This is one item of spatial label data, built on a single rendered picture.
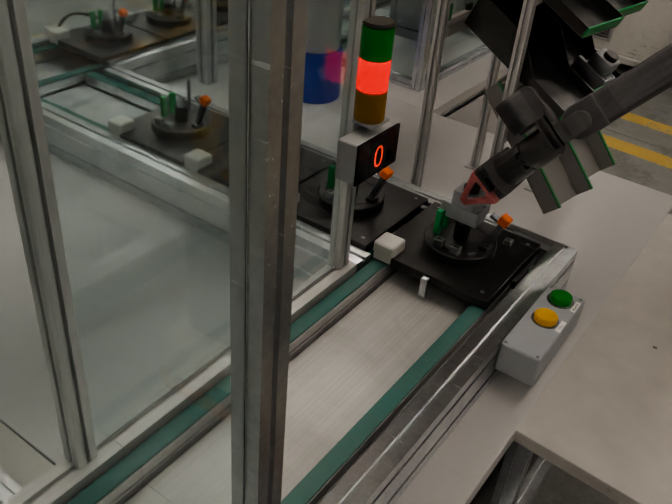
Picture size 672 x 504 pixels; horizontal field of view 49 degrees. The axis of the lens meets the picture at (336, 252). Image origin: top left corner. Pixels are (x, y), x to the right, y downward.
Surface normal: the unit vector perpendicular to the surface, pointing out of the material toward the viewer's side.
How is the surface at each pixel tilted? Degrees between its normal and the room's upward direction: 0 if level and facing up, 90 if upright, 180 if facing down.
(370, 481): 0
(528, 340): 0
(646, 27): 90
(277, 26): 90
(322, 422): 0
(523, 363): 90
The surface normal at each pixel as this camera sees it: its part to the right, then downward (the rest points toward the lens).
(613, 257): 0.07, -0.82
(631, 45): -0.63, 0.40
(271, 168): 0.81, 0.38
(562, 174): 0.55, -0.26
